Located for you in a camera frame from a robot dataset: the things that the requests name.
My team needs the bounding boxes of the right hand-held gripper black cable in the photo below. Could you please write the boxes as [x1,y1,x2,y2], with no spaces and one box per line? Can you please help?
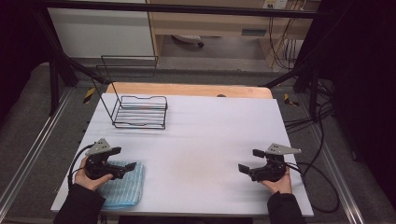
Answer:
[284,161,341,215]

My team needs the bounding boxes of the aluminium floor rail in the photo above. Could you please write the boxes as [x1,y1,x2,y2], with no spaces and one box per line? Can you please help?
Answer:
[0,88,77,217]
[306,122,366,224]

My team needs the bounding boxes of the black metal frame bar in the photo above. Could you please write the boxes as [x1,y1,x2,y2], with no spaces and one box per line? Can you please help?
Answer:
[42,0,319,20]

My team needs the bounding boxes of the black metal stand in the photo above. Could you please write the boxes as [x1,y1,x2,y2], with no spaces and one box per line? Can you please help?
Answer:
[32,8,108,117]
[262,60,323,123]

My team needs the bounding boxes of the yellow black tape strip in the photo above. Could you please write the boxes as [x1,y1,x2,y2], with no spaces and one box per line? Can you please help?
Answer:
[283,92,301,108]
[82,87,96,105]

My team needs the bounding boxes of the left hand-held gripper black cable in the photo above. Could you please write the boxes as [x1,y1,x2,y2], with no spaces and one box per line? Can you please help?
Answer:
[67,143,94,189]

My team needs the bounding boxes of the light wooden desk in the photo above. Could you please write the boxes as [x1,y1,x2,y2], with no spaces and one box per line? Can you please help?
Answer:
[146,0,322,68]

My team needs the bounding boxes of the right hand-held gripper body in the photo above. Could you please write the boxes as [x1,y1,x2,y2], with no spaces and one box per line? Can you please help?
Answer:
[248,143,303,183]

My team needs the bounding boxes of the blue striped towel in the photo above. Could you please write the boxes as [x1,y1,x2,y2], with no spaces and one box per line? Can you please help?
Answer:
[97,161,146,210]

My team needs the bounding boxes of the hanging black cables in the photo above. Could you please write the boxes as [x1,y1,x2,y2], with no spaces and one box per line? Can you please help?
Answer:
[268,15,301,70]

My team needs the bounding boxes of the hand-held gripper black cable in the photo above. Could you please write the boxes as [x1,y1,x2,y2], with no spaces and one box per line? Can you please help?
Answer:
[67,143,94,189]
[284,161,341,215]

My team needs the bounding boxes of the white chair base with caster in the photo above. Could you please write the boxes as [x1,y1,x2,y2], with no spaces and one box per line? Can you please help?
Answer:
[170,34,205,49]

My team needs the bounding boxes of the black floor cable bundle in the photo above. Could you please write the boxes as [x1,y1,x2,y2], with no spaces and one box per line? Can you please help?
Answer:
[283,102,334,133]

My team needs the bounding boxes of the person's right hand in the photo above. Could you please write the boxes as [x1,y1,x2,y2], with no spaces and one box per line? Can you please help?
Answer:
[260,169,293,195]

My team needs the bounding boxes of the person's left hand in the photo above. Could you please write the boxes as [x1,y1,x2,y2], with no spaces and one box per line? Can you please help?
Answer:
[74,155,114,192]

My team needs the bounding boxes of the wooden table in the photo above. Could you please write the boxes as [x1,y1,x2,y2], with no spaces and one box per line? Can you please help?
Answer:
[105,81,275,100]

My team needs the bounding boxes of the white table mat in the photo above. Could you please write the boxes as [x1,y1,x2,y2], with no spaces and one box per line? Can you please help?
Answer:
[50,92,315,218]

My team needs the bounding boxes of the white cabinet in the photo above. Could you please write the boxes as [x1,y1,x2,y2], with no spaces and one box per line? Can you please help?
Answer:
[47,7,156,59]

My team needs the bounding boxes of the black wire rack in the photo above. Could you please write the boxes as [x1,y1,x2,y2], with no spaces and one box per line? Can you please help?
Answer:
[91,54,169,131]

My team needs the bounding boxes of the dark curtain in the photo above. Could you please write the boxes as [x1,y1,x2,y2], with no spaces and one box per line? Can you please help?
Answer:
[0,0,50,120]
[318,0,396,203]

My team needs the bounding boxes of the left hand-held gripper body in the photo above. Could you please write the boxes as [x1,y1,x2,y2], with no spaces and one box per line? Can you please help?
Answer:
[83,137,127,181]

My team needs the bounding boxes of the white power strip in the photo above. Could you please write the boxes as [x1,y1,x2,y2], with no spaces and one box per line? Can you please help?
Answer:
[262,0,290,10]

